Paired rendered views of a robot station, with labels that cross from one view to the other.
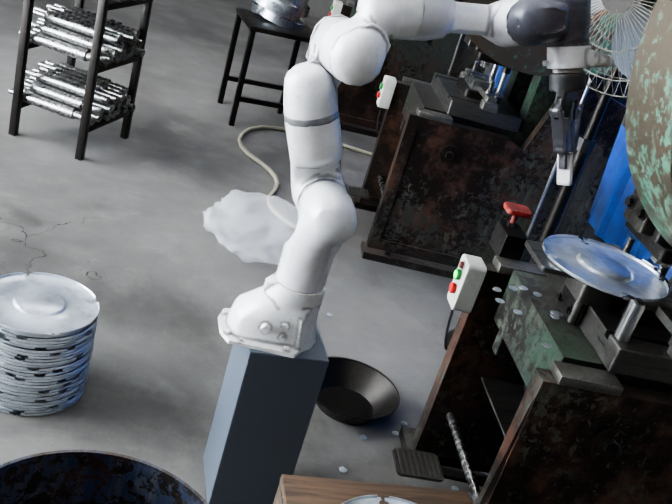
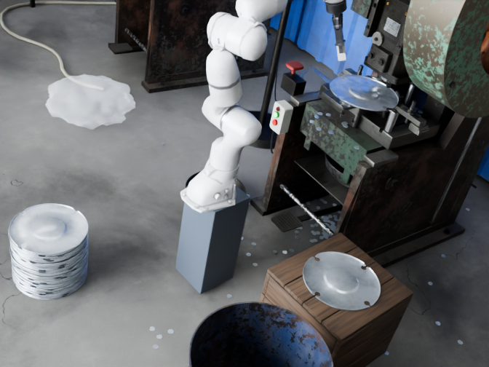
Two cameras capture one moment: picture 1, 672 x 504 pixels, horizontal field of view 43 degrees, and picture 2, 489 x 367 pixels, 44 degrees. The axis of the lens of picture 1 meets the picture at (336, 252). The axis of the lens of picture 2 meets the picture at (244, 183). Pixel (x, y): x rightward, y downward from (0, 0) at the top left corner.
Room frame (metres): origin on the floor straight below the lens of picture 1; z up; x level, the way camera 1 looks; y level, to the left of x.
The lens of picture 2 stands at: (-0.02, 0.90, 1.90)
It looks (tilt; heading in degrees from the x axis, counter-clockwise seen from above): 36 degrees down; 331
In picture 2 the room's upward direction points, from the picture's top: 12 degrees clockwise
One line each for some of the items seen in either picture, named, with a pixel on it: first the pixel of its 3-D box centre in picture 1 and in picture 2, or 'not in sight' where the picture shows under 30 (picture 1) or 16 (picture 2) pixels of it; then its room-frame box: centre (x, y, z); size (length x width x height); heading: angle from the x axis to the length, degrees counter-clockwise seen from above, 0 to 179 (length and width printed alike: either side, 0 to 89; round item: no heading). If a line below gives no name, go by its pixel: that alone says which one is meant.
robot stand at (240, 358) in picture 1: (261, 412); (210, 234); (1.67, 0.06, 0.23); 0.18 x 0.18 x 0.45; 19
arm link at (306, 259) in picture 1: (318, 239); (235, 140); (1.63, 0.04, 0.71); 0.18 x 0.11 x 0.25; 21
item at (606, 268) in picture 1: (604, 266); (364, 92); (1.79, -0.59, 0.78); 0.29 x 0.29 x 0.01
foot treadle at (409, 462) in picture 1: (501, 484); (324, 212); (1.79, -0.58, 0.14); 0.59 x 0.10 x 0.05; 102
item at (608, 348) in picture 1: (635, 318); (378, 109); (1.82, -0.71, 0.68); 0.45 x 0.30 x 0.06; 12
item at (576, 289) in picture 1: (574, 287); (351, 108); (1.78, -0.54, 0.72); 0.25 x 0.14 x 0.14; 102
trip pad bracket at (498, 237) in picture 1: (501, 258); (290, 94); (2.08, -0.42, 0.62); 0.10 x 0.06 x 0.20; 12
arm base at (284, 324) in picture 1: (274, 305); (212, 180); (1.65, 0.10, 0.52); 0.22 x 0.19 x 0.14; 109
